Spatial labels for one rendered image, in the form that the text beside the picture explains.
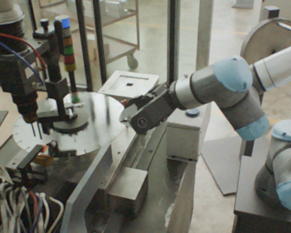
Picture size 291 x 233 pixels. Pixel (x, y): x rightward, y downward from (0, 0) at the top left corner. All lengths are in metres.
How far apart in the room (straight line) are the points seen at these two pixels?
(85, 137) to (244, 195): 0.50
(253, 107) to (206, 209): 1.32
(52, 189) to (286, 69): 0.64
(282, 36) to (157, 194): 1.11
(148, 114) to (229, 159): 1.59
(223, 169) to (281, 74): 1.45
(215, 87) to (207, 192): 1.44
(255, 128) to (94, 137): 0.43
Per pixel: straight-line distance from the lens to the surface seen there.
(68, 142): 0.95
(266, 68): 0.85
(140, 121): 0.76
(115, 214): 1.00
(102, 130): 0.97
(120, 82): 1.31
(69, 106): 1.00
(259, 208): 1.06
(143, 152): 1.19
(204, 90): 0.72
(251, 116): 0.76
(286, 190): 0.86
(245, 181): 1.13
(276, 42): 1.86
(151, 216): 1.00
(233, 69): 0.69
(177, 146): 1.13
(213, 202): 2.06
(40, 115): 0.94
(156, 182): 1.09
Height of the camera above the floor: 1.52
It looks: 35 degrees down
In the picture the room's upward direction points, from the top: 2 degrees counter-clockwise
